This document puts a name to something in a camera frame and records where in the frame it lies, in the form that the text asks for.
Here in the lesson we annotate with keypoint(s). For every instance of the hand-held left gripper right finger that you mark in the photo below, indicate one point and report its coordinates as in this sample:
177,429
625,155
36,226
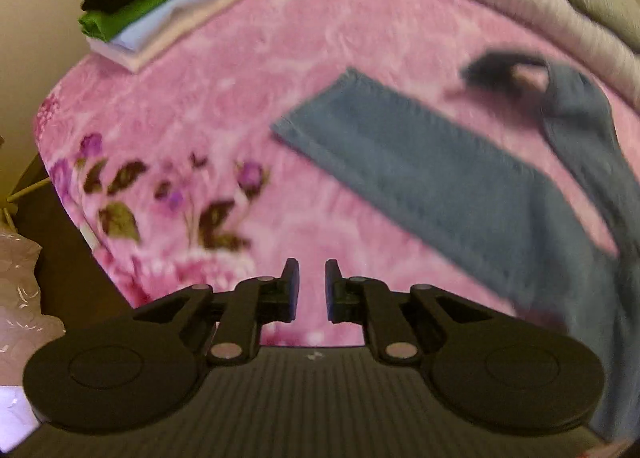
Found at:
331,288

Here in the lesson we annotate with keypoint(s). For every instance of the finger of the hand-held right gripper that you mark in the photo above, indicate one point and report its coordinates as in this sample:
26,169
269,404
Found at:
492,69

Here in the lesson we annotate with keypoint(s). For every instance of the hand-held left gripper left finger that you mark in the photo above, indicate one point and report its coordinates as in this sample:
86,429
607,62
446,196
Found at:
290,288

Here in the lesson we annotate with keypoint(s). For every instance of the blue denim jeans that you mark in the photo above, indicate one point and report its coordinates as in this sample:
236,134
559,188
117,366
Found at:
425,173

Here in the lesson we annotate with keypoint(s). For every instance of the pink floral blanket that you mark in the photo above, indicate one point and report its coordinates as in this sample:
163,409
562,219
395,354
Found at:
250,88

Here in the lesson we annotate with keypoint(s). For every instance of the dark bed base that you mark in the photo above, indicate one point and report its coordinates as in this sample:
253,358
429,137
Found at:
65,248

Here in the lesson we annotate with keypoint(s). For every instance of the clear plastic bag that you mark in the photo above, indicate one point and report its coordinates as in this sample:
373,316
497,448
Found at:
22,308

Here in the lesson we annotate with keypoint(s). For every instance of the stack of folded towels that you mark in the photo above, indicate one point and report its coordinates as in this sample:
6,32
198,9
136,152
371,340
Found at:
150,51

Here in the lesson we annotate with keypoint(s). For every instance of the thin white rod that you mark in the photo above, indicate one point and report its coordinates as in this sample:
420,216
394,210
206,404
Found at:
30,190

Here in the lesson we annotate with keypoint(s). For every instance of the light blue folded garment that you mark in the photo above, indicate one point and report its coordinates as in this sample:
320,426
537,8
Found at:
165,18

